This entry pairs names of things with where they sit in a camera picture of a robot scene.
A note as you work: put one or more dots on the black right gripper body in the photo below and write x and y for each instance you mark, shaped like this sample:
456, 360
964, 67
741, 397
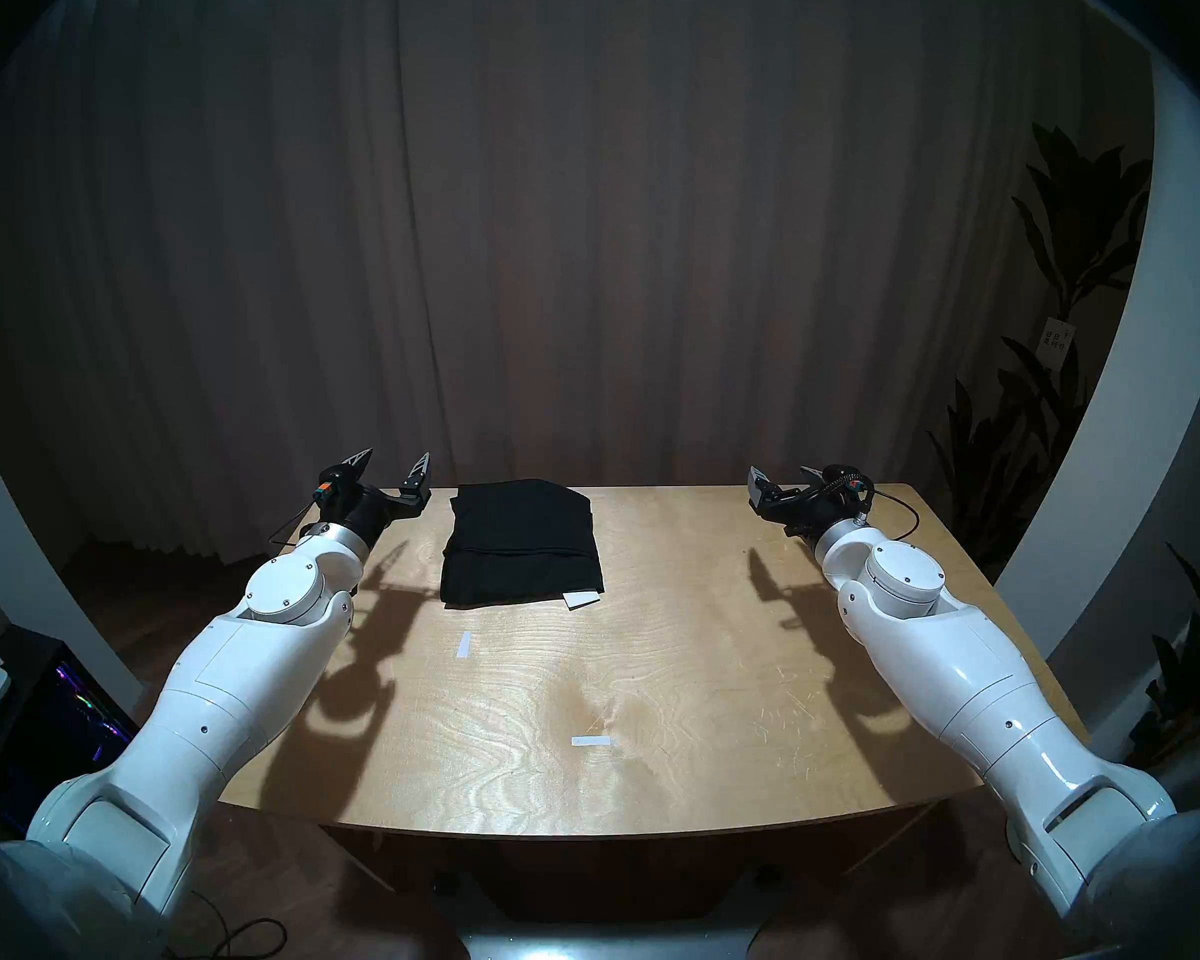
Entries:
810, 508

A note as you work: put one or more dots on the grey-tipped left gripper finger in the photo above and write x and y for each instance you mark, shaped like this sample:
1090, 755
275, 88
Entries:
418, 471
352, 461

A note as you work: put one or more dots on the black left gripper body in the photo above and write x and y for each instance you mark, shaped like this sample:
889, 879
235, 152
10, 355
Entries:
365, 508

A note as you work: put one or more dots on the black t-shirt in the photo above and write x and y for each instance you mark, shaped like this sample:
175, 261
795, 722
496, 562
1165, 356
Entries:
520, 543

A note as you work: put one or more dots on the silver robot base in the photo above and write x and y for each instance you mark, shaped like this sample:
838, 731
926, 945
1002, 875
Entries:
610, 938

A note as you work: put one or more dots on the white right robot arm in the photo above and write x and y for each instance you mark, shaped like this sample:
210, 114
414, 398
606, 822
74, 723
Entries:
980, 678

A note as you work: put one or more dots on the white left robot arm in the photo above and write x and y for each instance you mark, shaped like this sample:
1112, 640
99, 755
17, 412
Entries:
190, 718

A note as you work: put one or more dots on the light wooden table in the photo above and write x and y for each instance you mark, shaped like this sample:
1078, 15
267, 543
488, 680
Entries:
760, 648

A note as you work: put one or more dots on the white paper hang tag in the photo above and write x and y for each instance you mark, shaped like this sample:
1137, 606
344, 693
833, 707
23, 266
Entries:
581, 598

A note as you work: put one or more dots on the white paper plant label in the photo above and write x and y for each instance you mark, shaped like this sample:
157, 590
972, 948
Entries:
1056, 338

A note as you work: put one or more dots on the brown pleated curtain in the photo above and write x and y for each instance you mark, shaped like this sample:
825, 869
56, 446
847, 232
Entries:
560, 218

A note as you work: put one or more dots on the tall dark leafy plant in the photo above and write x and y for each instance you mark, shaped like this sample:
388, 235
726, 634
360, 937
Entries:
1080, 218

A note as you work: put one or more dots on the black computer tower with lights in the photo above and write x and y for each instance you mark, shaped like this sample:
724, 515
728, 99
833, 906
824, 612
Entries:
60, 728

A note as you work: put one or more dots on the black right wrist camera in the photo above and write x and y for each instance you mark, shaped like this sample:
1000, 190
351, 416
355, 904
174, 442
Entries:
845, 483

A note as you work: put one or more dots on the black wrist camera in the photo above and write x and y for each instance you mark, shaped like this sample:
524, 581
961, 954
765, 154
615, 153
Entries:
845, 483
328, 490

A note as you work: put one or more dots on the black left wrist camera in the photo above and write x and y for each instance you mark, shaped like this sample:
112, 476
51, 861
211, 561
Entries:
328, 490

